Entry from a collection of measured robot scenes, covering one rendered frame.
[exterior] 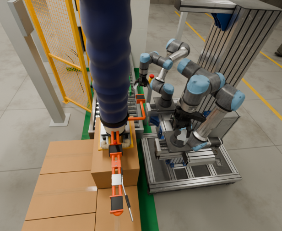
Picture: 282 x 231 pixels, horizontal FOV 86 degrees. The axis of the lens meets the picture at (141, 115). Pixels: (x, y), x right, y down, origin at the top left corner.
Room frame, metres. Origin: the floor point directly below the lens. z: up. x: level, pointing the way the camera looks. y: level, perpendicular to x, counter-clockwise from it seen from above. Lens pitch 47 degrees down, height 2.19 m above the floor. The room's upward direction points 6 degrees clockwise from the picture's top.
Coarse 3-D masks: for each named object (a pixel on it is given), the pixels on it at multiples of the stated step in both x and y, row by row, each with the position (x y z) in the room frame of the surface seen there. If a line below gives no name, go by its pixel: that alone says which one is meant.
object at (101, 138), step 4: (100, 124) 0.86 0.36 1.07; (100, 128) 0.81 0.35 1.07; (100, 132) 0.77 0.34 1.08; (100, 136) 0.73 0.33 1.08; (104, 136) 0.72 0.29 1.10; (108, 136) 0.74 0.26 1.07; (100, 140) 0.69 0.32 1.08; (104, 140) 0.69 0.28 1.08; (108, 140) 0.70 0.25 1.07; (100, 144) 0.65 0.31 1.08; (100, 148) 0.61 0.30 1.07
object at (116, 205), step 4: (112, 196) 0.24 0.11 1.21; (116, 196) 0.25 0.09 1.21; (120, 196) 0.25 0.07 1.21; (112, 200) 0.22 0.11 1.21; (116, 200) 0.22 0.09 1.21; (120, 200) 0.23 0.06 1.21; (112, 204) 0.20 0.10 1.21; (116, 204) 0.20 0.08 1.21; (120, 204) 0.21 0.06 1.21; (112, 208) 0.18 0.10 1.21; (116, 208) 0.19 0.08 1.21; (120, 208) 0.19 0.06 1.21; (112, 212) 0.17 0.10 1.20
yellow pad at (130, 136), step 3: (129, 117) 0.98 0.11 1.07; (126, 123) 0.88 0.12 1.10; (129, 123) 0.91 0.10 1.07; (129, 126) 0.87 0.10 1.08; (123, 135) 0.76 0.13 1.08; (126, 135) 0.75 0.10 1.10; (129, 135) 0.77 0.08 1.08; (123, 138) 0.73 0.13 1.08; (126, 138) 0.73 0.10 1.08; (129, 138) 0.74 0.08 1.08; (123, 141) 0.70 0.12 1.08; (132, 141) 0.72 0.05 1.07; (132, 144) 0.69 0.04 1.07; (129, 147) 0.66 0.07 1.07; (132, 147) 0.66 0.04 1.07
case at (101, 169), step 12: (96, 120) 1.01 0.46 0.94; (96, 132) 0.85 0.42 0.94; (132, 132) 0.90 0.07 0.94; (96, 144) 0.72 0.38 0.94; (96, 156) 0.61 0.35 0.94; (108, 156) 0.62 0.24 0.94; (132, 156) 0.64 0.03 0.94; (96, 168) 0.50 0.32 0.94; (108, 168) 0.51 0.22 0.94; (132, 168) 0.54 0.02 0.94; (96, 180) 0.46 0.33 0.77; (108, 180) 0.49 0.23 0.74; (132, 180) 0.53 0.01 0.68
